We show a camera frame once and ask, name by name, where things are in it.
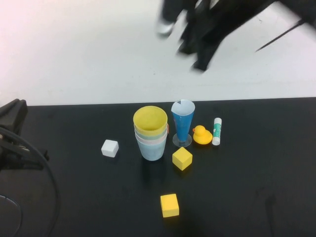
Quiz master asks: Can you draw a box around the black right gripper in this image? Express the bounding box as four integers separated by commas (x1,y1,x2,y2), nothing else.
176,0,247,73

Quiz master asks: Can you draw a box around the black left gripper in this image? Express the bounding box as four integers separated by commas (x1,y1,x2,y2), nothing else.
0,98,28,135

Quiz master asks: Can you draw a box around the yellow cup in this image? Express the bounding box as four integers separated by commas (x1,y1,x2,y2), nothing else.
133,106,168,135

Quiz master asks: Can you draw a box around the pale green cup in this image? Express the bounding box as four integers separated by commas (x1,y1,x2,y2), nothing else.
134,128,168,141

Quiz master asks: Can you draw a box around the pink cup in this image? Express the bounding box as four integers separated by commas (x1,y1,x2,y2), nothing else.
135,134,167,146

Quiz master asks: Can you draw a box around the blue paper cone cup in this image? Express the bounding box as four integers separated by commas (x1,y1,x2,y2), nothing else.
171,100,196,148

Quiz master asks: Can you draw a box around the white green glue stick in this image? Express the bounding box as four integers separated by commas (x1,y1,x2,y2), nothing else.
211,118,223,146

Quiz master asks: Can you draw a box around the yellow rubber duck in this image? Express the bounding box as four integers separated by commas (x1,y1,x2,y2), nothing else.
192,125,213,146

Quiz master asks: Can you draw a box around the white cube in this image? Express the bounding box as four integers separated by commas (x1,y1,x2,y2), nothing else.
101,139,119,157

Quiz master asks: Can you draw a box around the yellow cube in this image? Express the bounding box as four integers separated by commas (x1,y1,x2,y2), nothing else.
160,193,180,218
172,146,194,171

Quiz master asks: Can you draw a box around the light blue cup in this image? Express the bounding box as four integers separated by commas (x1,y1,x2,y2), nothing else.
136,139,166,161

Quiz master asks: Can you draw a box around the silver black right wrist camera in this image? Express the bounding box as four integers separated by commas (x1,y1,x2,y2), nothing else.
155,0,185,38

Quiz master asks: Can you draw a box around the thin black cable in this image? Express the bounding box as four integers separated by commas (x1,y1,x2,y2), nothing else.
255,21,303,52

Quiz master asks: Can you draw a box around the black looped cable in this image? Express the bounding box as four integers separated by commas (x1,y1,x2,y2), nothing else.
0,127,61,237

